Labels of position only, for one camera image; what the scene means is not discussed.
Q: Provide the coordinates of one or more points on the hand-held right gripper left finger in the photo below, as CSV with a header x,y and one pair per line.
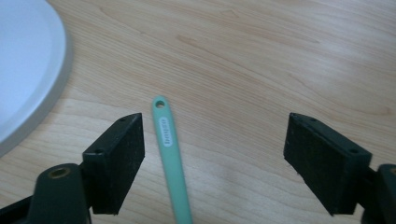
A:
x,y
115,168

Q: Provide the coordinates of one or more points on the white round plate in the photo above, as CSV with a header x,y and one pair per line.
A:
x,y
28,68

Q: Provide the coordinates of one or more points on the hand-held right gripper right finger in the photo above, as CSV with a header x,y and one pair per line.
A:
x,y
323,168

